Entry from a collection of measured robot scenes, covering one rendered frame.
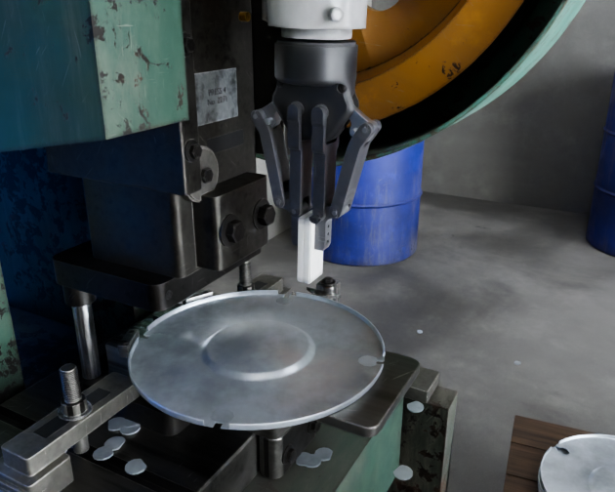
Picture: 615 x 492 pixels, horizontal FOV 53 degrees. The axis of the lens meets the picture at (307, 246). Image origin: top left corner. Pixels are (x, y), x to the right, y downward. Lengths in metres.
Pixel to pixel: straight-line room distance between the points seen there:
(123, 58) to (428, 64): 0.51
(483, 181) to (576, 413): 2.22
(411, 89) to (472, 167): 3.14
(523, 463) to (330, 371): 0.68
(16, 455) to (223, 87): 0.41
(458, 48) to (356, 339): 0.41
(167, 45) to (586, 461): 1.04
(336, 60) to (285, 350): 0.33
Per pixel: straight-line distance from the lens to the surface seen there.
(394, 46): 0.94
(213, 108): 0.64
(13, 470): 0.69
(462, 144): 4.02
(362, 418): 0.62
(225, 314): 0.80
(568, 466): 1.26
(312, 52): 0.54
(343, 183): 0.57
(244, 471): 0.73
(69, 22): 0.48
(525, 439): 1.34
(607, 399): 2.19
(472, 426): 1.94
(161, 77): 0.51
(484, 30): 0.87
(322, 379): 0.66
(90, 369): 0.78
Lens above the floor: 1.15
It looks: 21 degrees down
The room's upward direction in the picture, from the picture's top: straight up
